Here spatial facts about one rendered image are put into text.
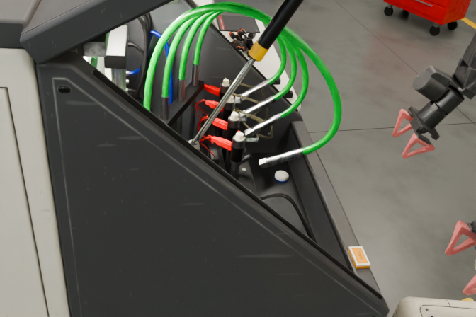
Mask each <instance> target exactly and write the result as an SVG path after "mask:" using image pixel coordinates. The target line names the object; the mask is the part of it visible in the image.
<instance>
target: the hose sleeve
mask: <svg viewBox="0 0 476 317"><path fill-rule="evenodd" d="M303 156H305V155H304V154H303V152H302V147H301V148H299V149H293V150H292V151H287V152H285V153H282V154H278V155H275V156H271V157H268V158H267V159H266V163H267V165H268V166H272V165H276V164H279V163H282V162H286V161H289V160H293V159H297V158H300V157H303Z"/></svg>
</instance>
